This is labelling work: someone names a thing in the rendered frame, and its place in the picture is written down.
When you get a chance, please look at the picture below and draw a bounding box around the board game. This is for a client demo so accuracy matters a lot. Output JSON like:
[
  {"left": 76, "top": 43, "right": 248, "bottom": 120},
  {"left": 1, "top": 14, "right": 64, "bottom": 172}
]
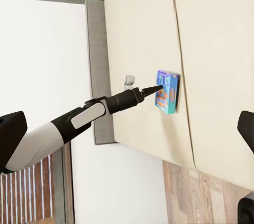
[{"left": 155, "top": 70, "right": 178, "bottom": 115}]

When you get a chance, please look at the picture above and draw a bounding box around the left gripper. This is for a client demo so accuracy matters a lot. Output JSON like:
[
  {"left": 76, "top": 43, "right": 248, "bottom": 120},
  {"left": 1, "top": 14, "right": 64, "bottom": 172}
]
[{"left": 115, "top": 85, "right": 164, "bottom": 111}]

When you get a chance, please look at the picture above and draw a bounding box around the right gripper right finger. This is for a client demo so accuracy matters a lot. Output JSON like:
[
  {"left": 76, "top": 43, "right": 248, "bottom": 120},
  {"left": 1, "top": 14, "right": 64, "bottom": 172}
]
[{"left": 237, "top": 111, "right": 254, "bottom": 153}]

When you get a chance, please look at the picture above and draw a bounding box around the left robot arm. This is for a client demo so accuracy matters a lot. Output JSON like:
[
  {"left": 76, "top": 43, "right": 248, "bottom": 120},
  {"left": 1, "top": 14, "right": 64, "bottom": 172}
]
[{"left": 0, "top": 75, "right": 164, "bottom": 177}]

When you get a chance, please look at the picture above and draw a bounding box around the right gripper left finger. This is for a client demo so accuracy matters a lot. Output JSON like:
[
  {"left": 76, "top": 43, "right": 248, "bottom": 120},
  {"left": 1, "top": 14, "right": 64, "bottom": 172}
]
[{"left": 0, "top": 111, "right": 28, "bottom": 173}]

